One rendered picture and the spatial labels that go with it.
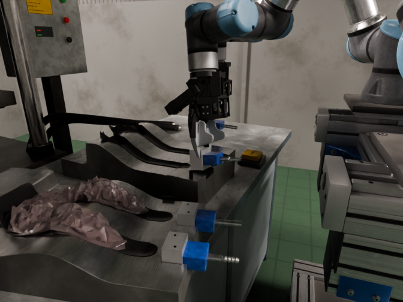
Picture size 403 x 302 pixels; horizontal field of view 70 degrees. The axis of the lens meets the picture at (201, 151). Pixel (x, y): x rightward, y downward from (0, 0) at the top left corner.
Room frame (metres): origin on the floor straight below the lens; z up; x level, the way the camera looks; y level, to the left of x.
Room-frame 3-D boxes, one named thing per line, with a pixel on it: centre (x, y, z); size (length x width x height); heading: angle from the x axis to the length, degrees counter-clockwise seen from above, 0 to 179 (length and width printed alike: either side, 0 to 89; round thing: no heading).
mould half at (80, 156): (0.86, 0.17, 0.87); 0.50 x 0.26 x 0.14; 63
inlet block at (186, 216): (0.51, -0.02, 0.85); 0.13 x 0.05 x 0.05; 80
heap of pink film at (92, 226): (0.51, 0.25, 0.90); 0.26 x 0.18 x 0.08; 80
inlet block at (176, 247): (0.41, 0.00, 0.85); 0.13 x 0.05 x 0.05; 80
